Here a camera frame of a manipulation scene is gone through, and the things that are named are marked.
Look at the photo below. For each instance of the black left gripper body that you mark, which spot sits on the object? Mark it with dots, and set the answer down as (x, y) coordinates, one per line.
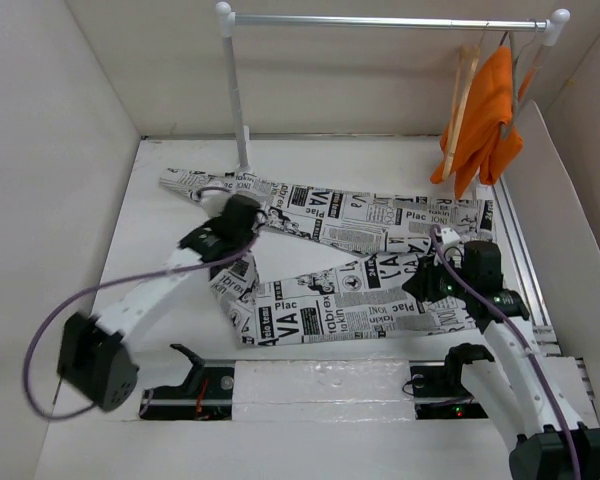
(211, 222)

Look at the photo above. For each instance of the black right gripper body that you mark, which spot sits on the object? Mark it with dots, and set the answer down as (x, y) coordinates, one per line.
(437, 280)

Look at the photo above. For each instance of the newspaper print trousers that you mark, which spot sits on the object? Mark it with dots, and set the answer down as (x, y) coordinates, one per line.
(337, 261)

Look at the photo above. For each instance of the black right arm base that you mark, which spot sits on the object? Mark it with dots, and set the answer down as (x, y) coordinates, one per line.
(435, 397)

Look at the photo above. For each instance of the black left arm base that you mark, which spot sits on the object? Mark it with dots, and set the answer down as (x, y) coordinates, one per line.
(204, 395)

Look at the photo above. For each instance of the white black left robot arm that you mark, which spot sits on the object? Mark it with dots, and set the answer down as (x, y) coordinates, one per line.
(95, 355)

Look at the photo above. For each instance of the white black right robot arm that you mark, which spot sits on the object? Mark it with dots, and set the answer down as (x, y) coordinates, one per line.
(544, 435)

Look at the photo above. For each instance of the orange cloth on hanger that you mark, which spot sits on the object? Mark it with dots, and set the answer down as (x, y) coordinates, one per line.
(481, 152)

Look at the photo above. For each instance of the wooden clothes hanger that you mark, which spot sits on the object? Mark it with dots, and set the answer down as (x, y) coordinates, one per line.
(468, 60)

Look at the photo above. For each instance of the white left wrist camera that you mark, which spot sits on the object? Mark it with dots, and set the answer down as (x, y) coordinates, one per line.
(214, 202)

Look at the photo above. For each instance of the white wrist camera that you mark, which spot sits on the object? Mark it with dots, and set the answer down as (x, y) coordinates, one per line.
(448, 237)
(214, 202)

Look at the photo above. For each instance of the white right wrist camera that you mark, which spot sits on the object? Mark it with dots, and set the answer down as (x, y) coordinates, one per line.
(448, 237)

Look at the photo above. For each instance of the aluminium side rail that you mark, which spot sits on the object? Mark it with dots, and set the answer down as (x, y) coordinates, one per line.
(519, 256)

